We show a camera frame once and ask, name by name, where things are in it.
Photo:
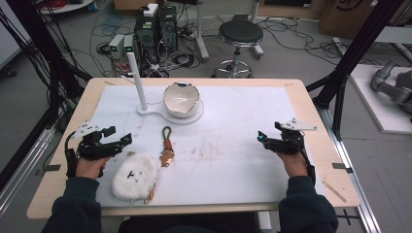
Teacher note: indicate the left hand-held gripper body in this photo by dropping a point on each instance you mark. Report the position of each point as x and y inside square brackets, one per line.
[94, 149]

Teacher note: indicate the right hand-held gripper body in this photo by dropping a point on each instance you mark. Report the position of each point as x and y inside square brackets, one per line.
[288, 142]

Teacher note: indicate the person's left hand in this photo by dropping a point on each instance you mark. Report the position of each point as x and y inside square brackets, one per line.
[90, 166]

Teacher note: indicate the person's right hand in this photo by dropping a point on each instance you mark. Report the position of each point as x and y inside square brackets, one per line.
[294, 163]

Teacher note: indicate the white fluffy plush pouch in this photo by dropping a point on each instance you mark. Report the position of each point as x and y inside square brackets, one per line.
[134, 178]

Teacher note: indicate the white table mat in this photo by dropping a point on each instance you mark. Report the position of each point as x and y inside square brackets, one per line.
[233, 161]

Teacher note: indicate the white pole stand with base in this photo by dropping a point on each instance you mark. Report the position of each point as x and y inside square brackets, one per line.
[137, 81]

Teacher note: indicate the thin wooden stick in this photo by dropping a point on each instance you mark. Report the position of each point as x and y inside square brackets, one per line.
[334, 191]

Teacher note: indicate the white eggshell shaped bowl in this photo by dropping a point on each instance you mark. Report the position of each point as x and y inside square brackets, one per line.
[181, 100]

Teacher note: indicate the grey power supply unit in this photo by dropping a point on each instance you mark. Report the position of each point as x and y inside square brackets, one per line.
[129, 43]
[116, 45]

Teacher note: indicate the white floor platform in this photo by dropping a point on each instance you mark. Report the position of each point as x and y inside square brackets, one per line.
[372, 110]

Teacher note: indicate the black round stool chrome base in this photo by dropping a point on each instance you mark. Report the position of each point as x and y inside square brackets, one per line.
[240, 34]

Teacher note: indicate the white power strip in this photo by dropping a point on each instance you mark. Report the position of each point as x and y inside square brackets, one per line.
[340, 45]

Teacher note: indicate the black computer tower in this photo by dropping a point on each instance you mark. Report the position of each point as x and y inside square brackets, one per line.
[145, 35]
[167, 27]

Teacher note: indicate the white table leg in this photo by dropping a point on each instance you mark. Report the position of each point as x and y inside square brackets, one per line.
[256, 26]
[201, 32]

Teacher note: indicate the cardboard box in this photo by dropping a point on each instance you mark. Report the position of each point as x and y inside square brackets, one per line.
[343, 16]

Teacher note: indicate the white box on computer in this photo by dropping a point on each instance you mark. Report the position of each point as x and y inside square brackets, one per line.
[151, 9]

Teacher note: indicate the aluminium rail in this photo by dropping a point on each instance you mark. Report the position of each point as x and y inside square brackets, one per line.
[22, 174]
[353, 181]

